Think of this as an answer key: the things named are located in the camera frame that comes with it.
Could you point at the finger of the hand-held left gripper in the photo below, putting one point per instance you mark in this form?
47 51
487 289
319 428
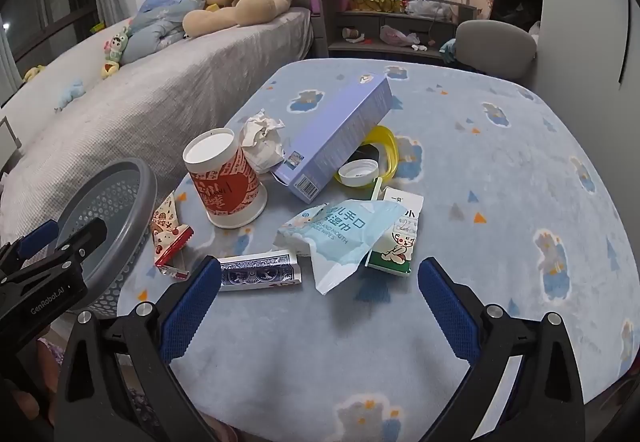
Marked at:
37 237
85 239

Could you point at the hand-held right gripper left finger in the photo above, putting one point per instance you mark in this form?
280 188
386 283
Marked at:
192 307

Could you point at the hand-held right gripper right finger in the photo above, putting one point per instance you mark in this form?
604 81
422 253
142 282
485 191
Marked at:
447 307

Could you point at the grey perforated plastic basket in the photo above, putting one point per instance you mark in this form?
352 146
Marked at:
130 202

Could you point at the blue patterned card box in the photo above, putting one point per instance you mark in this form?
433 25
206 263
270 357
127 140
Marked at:
260 272

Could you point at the red and white snack wrapper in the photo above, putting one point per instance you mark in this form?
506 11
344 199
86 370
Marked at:
167 232

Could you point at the white and green milk carton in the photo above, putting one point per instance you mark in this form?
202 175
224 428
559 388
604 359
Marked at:
400 242

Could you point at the red and white paper cup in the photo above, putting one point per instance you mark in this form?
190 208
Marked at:
225 187

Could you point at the light blue wet wipes packet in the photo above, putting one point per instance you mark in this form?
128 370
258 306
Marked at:
340 242

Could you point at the white plastic bottle cap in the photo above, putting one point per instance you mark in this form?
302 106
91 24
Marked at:
357 175

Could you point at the white tissue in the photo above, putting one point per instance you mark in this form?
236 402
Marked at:
260 142

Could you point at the long purple cardboard box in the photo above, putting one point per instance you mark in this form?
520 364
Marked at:
335 132

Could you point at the purple knit clothing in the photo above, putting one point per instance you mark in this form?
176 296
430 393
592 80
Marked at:
47 347

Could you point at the white cabinet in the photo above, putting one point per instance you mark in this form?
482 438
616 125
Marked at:
9 142

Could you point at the light blue printed blanket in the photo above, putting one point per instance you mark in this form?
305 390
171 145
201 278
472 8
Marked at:
500 222

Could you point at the grey bed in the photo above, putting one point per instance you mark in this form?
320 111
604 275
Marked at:
125 97

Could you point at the light blue plush toy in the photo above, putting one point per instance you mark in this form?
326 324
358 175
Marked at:
72 92

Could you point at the yellow plush toy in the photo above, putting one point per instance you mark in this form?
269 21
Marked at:
34 72

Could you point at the green plush doll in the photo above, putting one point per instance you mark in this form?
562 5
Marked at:
114 49

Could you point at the small green windowsill item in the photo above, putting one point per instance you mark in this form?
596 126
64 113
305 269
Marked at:
96 27

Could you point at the blue floral quilt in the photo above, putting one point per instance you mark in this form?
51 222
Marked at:
150 32

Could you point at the blue cloth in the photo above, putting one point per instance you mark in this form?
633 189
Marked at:
448 51

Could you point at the grey chair back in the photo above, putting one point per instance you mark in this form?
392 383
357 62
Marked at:
495 47

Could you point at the small yellow toy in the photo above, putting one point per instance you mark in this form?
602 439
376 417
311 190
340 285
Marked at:
212 7

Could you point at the pink plastic bag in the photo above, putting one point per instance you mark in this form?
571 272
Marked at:
397 34

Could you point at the small patterned paper cup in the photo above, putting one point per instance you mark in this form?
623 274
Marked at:
351 33

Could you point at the grey shelf unit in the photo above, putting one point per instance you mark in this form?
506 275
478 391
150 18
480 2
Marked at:
372 22

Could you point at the grey nightstand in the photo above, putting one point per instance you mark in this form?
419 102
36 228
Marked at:
317 34

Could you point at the white plastic bags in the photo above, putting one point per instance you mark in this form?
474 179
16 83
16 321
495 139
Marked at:
425 4

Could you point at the pink gift bag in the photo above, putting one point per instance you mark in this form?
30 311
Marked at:
472 2

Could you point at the gold patterned box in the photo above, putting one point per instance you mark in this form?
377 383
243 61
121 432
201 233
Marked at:
375 3

